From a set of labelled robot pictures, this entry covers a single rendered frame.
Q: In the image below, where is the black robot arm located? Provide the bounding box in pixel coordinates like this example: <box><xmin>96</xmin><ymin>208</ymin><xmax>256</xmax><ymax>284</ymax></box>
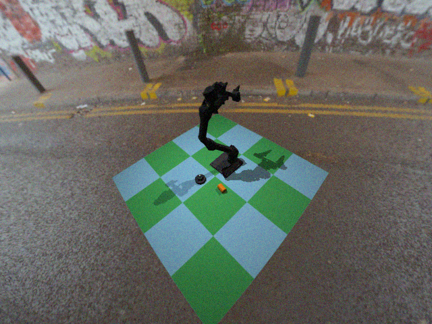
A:
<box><xmin>198</xmin><ymin>82</ymin><xmax>239</xmax><ymax>165</ymax></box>

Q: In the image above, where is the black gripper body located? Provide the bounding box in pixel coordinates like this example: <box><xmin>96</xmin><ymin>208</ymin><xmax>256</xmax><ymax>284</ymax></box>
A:
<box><xmin>217</xmin><ymin>90</ymin><xmax>240</xmax><ymax>104</ymax></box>

